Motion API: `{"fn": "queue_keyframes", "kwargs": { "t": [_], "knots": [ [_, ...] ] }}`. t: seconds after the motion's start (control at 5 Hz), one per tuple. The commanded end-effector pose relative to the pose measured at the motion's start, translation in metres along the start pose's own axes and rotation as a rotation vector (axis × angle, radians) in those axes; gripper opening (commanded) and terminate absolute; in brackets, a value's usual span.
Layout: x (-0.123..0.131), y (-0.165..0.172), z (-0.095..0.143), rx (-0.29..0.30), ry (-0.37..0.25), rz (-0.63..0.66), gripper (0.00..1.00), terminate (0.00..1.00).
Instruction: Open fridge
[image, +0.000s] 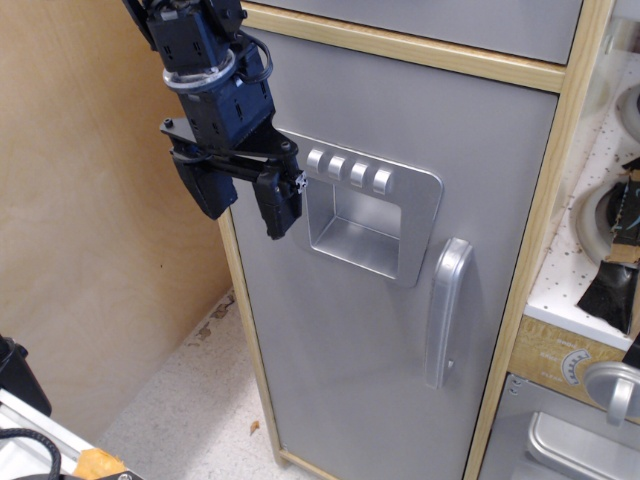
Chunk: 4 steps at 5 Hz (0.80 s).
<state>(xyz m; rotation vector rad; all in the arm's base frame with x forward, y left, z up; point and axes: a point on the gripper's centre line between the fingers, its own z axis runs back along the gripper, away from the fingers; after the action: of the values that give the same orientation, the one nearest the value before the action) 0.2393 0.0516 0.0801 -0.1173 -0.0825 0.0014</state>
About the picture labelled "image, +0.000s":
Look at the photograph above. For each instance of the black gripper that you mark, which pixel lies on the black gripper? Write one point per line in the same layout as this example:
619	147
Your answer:
228	120

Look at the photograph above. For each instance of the silver fridge door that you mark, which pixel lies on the silver fridge door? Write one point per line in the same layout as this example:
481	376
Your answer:
377	313

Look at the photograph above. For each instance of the silver fridge door handle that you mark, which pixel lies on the silver fridge door handle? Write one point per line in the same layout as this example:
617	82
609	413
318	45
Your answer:
446	285

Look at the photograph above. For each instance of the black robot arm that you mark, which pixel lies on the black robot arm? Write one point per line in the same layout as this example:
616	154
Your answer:
220	75

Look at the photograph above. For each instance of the silver dispenser panel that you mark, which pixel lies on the silver dispenser panel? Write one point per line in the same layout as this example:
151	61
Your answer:
370	212

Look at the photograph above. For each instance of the black box lower left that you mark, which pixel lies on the black box lower left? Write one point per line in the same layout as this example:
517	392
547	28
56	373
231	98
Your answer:
18	379

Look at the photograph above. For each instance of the orange tape piece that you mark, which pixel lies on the orange tape piece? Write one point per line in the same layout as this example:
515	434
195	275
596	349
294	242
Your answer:
95	463

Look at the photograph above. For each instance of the silver upper freezer door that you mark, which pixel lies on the silver upper freezer door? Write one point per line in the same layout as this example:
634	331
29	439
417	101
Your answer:
534	29

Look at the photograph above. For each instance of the white speckled stove top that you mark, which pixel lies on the white speckled stove top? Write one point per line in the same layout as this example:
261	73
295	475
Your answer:
606	139

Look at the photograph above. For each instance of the silver oven door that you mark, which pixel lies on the silver oven door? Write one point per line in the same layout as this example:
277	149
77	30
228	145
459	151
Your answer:
506	455

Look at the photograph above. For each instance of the silver oven knob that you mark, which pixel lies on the silver oven knob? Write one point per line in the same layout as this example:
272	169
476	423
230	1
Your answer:
614	386

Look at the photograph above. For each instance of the wooden toy kitchen frame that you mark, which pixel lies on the wooden toy kitchen frame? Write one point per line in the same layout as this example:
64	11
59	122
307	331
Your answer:
569	81

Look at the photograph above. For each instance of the aluminium rail lower left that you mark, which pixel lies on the aluminium rail lower left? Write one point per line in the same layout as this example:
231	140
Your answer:
22	457

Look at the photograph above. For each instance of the silver oven door handle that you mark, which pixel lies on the silver oven door handle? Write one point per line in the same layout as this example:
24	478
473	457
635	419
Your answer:
578	453

